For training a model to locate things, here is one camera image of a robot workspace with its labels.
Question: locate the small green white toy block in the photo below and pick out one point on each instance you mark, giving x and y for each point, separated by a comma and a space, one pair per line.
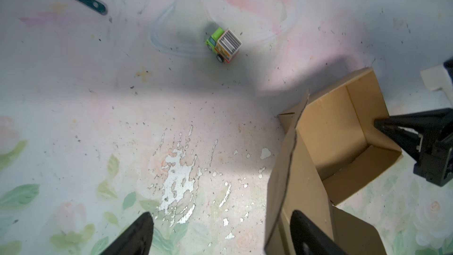
224, 44

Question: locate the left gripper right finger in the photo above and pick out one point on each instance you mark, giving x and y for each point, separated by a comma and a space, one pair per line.
308, 239

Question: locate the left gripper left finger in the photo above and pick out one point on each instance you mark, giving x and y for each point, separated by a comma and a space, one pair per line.
135, 240

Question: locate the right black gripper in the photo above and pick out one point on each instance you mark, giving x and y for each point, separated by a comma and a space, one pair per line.
428, 138

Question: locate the brown cardboard box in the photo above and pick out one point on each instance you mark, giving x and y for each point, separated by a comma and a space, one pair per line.
330, 151

